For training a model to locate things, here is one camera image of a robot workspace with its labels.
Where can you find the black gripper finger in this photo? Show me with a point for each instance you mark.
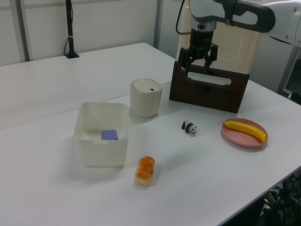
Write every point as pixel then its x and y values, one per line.
pixel 212 54
pixel 185 57

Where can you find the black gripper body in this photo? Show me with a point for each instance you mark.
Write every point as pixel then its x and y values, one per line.
pixel 201 38

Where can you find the white plastic box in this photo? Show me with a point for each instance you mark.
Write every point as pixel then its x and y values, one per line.
pixel 101 155

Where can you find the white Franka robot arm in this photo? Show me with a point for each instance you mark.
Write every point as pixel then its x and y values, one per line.
pixel 258 14

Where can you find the cream plastic storage box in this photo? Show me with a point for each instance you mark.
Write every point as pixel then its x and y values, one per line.
pixel 235 47

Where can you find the dark brown wooden drawer box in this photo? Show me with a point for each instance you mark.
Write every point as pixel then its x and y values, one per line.
pixel 211 99

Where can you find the cream small trash can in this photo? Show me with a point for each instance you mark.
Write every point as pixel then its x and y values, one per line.
pixel 145 101

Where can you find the small panda figurine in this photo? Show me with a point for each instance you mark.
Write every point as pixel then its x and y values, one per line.
pixel 188 127

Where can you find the yellow toy banana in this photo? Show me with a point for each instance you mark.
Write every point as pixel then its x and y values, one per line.
pixel 247 129

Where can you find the pink plastic plate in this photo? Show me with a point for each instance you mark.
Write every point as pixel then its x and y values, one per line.
pixel 235 139

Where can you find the purple sponge block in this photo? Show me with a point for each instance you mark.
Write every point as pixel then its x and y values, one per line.
pixel 109 135

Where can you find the black pole stand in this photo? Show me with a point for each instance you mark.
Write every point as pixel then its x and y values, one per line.
pixel 70 28

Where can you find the toy bread with orange topping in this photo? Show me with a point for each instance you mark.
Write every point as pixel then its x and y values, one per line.
pixel 144 171

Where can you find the black mesh chair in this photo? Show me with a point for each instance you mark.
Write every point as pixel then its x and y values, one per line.
pixel 287 200

